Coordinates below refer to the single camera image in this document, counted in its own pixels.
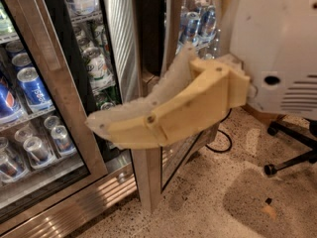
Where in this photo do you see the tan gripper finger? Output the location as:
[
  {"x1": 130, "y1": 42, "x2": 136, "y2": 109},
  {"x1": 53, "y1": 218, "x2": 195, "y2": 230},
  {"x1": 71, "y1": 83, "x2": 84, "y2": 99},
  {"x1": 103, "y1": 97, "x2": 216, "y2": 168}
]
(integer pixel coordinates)
[{"x1": 86, "y1": 45, "x2": 250, "y2": 149}]

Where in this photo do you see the glass fridge door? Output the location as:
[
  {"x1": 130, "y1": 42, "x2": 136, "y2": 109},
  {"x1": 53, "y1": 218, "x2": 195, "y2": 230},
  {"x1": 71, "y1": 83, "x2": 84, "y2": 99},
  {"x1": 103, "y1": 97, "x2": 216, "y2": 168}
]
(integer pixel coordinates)
[
  {"x1": 103, "y1": 0, "x2": 218, "y2": 212},
  {"x1": 0, "y1": 0, "x2": 108, "y2": 231}
]

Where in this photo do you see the wooden counter cabinet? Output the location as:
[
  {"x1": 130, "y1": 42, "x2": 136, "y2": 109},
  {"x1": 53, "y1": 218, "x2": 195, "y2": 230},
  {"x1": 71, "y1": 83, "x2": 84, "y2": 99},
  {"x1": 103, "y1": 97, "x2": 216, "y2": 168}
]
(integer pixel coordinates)
[{"x1": 243, "y1": 105, "x2": 284, "y2": 126}]

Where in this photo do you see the green soda can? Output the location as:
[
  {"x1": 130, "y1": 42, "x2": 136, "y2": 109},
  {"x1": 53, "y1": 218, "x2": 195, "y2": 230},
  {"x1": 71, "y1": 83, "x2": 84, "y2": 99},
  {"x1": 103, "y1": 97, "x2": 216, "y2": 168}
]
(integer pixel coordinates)
[{"x1": 100, "y1": 102, "x2": 115, "y2": 110}]

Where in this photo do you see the front white 7up can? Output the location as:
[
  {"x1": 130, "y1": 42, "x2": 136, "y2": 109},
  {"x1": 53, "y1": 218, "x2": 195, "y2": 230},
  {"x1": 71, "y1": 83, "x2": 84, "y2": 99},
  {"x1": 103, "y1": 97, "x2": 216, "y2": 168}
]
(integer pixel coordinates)
[{"x1": 83, "y1": 47, "x2": 112, "y2": 88}]

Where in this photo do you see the black chair base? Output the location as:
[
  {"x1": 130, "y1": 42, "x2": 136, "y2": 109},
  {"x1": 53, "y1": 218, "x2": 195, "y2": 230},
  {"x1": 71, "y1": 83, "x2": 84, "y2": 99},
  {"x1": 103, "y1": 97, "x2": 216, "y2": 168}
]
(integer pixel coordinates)
[{"x1": 264, "y1": 121, "x2": 317, "y2": 178}]

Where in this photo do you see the blue pepsi can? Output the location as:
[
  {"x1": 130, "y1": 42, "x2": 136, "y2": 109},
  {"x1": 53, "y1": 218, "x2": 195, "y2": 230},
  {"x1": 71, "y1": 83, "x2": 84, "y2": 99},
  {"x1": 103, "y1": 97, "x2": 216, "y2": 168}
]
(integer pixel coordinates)
[
  {"x1": 0, "y1": 83, "x2": 20, "y2": 118},
  {"x1": 17, "y1": 67, "x2": 51, "y2": 105}
]

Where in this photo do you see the silver can lower left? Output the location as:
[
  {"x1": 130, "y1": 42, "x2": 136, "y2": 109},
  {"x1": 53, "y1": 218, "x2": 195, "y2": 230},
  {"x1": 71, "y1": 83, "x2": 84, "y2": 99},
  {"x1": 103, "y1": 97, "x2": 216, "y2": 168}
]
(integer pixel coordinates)
[{"x1": 23, "y1": 137, "x2": 50, "y2": 164}]

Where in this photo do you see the front blue pepsi can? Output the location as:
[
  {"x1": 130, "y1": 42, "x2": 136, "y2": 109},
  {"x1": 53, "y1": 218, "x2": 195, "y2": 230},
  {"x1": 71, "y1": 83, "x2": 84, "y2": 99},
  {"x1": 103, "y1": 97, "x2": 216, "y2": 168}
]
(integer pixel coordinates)
[{"x1": 0, "y1": 83, "x2": 20, "y2": 118}]

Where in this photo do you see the black power cable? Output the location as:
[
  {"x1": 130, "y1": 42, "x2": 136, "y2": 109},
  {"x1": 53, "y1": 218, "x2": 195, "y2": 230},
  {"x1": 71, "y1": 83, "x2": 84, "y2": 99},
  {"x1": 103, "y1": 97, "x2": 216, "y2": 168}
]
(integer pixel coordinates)
[{"x1": 204, "y1": 107, "x2": 234, "y2": 154}]

